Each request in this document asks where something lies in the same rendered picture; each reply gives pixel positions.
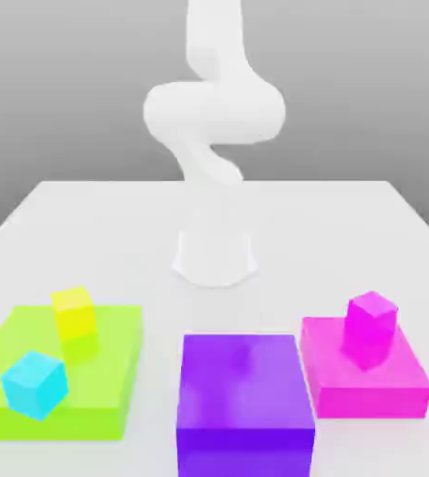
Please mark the small magenta cube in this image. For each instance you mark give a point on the small magenta cube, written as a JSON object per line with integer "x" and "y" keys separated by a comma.
{"x": 371, "y": 331}

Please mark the large green box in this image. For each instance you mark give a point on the large green box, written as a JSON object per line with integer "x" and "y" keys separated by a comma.
{"x": 99, "y": 372}

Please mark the large pink box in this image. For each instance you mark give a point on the large pink box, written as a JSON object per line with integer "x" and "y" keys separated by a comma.
{"x": 397, "y": 387}

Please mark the small cyan cube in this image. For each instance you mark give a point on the small cyan cube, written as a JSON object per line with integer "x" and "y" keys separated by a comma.
{"x": 33, "y": 385}

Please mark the small yellow cube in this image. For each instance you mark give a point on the small yellow cube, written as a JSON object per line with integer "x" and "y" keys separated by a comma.
{"x": 73, "y": 313}

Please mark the large purple box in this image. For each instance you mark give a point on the large purple box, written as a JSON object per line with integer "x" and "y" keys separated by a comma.
{"x": 244, "y": 402}

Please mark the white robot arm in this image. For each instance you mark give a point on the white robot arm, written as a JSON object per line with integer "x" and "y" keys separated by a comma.
{"x": 214, "y": 111}

